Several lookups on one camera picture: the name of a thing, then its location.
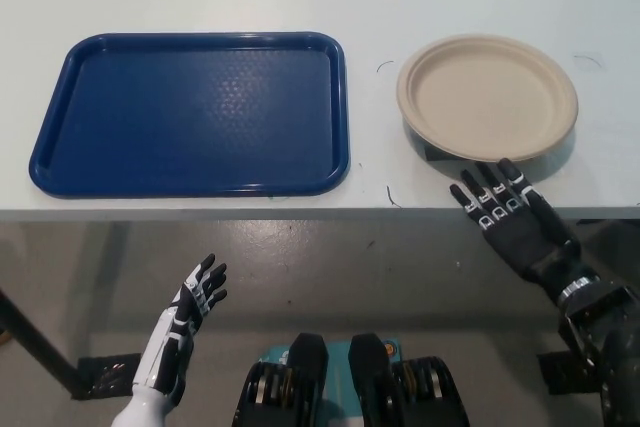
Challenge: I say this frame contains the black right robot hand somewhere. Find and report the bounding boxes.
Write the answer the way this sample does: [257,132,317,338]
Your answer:
[448,157,599,298]

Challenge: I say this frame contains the white and black left hand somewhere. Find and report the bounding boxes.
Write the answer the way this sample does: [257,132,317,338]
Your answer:
[130,252,229,396]

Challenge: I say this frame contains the beige paper plate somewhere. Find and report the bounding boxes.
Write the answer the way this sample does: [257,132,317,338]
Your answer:
[396,33,580,163]

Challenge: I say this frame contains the black table foot plate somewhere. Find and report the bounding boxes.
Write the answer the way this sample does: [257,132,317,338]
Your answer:
[72,354,142,402]
[536,350,601,396]

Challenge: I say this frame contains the blue plastic tray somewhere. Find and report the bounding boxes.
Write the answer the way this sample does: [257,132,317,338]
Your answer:
[28,31,351,198]

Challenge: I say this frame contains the black robot left leg block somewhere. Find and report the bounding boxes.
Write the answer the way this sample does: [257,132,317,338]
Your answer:
[232,332,331,427]

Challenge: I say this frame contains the black robot leg block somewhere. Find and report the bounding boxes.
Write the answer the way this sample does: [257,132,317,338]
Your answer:
[232,332,331,427]
[348,333,471,427]

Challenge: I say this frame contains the black table leg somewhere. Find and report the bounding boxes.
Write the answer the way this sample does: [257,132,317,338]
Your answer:
[0,287,86,398]

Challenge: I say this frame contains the grey perforated plastic basket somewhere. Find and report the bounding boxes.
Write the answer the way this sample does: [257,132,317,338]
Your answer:
[407,119,435,157]

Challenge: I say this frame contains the black robot legs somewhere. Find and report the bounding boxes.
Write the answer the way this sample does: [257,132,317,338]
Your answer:
[262,339,404,427]

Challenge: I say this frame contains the black robot right leg block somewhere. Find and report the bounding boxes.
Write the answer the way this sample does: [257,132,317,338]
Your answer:
[348,333,471,427]

